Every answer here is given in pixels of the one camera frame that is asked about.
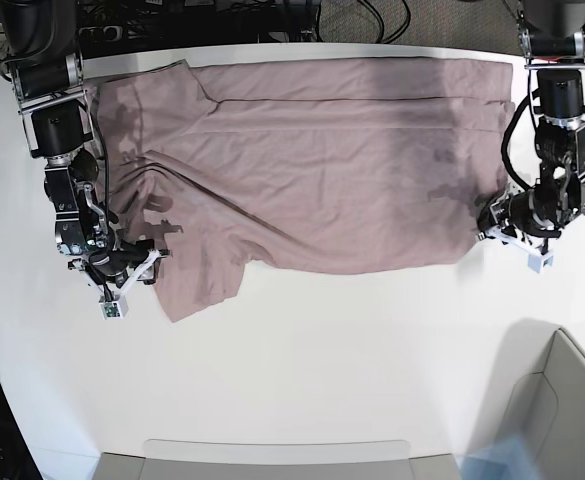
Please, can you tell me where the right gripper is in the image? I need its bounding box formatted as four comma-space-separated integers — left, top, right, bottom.
69, 239, 155, 288

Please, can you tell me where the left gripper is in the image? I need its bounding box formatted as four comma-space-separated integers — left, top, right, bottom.
477, 192, 566, 239

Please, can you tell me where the pink T-shirt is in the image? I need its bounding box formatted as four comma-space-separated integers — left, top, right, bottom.
92, 57, 514, 322

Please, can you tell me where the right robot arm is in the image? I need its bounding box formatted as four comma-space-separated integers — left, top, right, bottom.
0, 1, 161, 299

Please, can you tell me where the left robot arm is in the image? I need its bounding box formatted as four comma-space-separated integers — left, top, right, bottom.
478, 1, 585, 244

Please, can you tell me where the grey bin right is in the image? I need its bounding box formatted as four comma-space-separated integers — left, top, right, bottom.
498, 330, 585, 479

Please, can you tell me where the grey tray front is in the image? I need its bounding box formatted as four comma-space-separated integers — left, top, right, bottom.
93, 439, 461, 479

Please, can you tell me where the blue object corner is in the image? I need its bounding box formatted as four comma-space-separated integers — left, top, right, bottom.
458, 435, 542, 480

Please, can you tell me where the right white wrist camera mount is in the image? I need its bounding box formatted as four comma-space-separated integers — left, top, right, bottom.
77, 248, 171, 320

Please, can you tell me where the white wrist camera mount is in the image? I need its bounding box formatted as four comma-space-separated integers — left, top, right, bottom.
77, 248, 171, 320
476, 226, 554, 273

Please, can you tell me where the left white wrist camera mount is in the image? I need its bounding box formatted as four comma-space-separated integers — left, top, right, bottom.
476, 226, 554, 273

